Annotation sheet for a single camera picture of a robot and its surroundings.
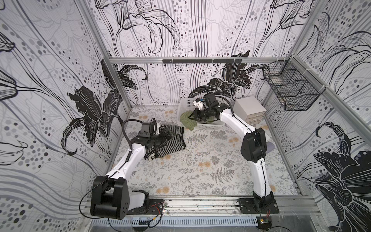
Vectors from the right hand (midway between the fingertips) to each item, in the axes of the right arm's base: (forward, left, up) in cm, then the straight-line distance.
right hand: (190, 116), depth 91 cm
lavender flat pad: (-14, -52, -15) cm, 56 cm away
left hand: (-15, +10, -4) cm, 19 cm away
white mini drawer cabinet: (+10, -41, -5) cm, 42 cm away
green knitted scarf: (-7, +2, +3) cm, 8 cm away
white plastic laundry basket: (+21, +3, -10) cm, 23 cm away
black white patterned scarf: (-12, +9, -13) cm, 20 cm away
